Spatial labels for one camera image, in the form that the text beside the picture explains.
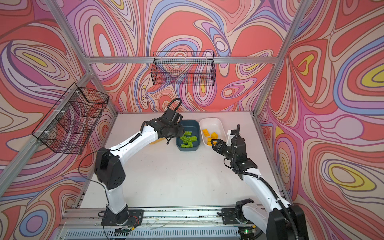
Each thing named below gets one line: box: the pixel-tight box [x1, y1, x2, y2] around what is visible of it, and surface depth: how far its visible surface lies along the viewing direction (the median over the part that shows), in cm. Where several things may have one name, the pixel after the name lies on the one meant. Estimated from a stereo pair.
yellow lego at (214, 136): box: [210, 132, 219, 140], surface depth 104 cm
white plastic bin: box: [199, 117, 227, 146], surface depth 109 cm
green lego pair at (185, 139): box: [179, 135, 190, 144], surface depth 103 cm
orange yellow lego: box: [202, 128, 210, 137], surface depth 107 cm
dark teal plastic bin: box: [179, 120, 201, 151], surface depth 107 cm
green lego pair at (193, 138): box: [188, 135, 198, 142], surface depth 103 cm
